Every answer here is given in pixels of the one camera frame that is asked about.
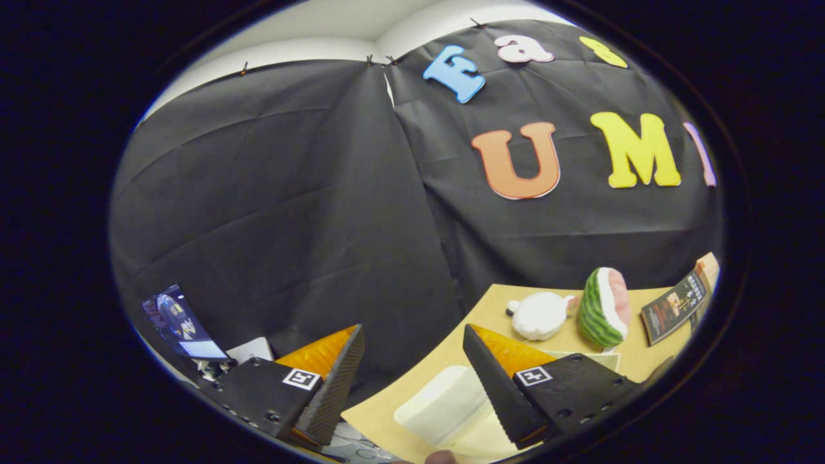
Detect white flat sheet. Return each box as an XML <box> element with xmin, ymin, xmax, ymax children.
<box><xmin>226</xmin><ymin>336</ymin><xmax>275</xmax><ymax>365</ymax></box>

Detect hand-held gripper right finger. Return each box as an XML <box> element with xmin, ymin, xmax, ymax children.
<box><xmin>461</xmin><ymin>324</ymin><xmax>644</xmax><ymax>450</ymax></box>

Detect white fabric storage box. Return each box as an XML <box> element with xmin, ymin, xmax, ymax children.
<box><xmin>393</xmin><ymin>364</ymin><xmax>519</xmax><ymax>459</ymax></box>

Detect black cover book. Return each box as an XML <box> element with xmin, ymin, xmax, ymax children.
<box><xmin>640</xmin><ymin>271</ymin><xmax>710</xmax><ymax>347</ymax></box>

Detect white plush toy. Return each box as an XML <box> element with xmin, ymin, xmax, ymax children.
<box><xmin>506</xmin><ymin>292</ymin><xmax>578</xmax><ymax>342</ymax></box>

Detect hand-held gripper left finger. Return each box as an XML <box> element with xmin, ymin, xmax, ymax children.
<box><xmin>193</xmin><ymin>324</ymin><xmax>366</xmax><ymax>452</ymax></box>

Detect watermelon slice plush toy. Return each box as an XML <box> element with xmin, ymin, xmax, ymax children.
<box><xmin>577</xmin><ymin>267</ymin><xmax>632</xmax><ymax>350</ymax></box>

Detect computer monitor screen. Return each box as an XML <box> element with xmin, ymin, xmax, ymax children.
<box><xmin>142</xmin><ymin>284</ymin><xmax>231</xmax><ymax>362</ymax></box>

